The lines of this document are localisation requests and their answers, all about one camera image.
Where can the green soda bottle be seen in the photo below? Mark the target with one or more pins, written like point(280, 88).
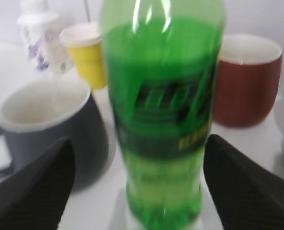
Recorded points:
point(161, 59)

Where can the white yogurt drink bottle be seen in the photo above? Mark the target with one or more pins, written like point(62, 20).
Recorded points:
point(40, 29)

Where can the grey ceramic mug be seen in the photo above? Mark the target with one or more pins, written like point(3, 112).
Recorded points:
point(35, 117)

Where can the red ceramic cup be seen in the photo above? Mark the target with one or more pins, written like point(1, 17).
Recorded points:
point(248, 79)

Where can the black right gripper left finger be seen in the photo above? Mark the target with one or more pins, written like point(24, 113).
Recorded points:
point(34, 198)

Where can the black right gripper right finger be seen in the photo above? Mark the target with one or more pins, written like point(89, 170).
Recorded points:
point(246, 195)

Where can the yellow paper cup stack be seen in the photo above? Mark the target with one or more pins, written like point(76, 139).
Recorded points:
point(83, 43)

